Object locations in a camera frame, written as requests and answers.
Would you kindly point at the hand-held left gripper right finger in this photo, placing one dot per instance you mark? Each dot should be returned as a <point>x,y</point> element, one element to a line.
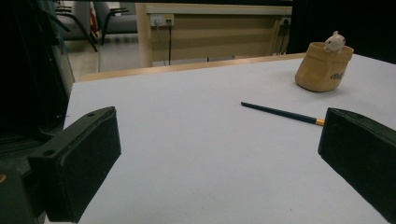
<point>364,149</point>

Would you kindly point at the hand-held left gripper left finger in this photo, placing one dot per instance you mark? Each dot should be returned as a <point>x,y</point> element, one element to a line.
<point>77,165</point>

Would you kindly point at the dark blue gold paintbrush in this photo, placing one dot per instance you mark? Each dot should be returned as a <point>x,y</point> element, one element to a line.
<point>280,112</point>

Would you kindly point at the tan bear pen holder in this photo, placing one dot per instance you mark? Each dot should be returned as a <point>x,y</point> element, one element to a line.
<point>320,68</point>

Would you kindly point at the dark metal stand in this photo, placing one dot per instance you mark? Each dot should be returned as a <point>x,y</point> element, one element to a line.
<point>28,71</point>

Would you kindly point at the grey chair black armrests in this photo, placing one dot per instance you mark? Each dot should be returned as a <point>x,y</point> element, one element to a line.
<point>74,21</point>
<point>120,21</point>

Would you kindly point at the wooden cabinet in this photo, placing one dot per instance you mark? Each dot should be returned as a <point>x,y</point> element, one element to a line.
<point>218,34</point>

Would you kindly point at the small white wall socket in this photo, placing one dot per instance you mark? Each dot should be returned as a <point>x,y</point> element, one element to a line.
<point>286,21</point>

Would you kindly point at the white wall socket strip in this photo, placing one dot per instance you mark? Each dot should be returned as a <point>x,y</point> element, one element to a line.
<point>162,20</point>

